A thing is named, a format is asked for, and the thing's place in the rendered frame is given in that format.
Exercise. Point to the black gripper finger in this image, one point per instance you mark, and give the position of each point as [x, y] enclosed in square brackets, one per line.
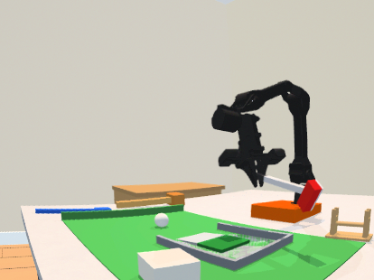
[249, 166]
[261, 167]

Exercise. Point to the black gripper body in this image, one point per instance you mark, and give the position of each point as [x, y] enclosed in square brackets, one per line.
[250, 149]

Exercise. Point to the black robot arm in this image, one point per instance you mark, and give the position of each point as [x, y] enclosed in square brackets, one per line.
[230, 119]

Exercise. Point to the green putting mat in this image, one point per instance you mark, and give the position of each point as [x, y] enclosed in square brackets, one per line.
[116, 242]

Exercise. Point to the white golf ball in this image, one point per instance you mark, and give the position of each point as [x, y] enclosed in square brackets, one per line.
[161, 220]

